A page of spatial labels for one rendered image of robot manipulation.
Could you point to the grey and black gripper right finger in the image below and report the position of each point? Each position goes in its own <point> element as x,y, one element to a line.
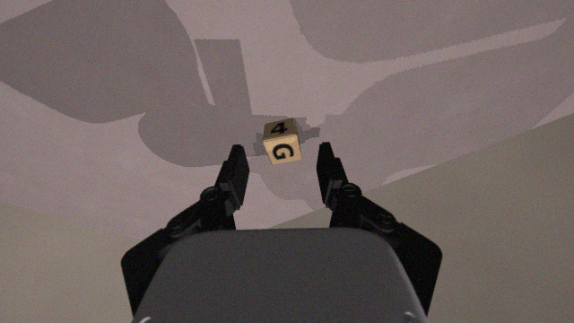
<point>419,256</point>

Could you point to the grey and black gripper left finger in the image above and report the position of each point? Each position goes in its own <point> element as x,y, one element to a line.
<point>213,212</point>

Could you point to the beige letter block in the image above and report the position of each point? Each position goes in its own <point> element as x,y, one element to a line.
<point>281,141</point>

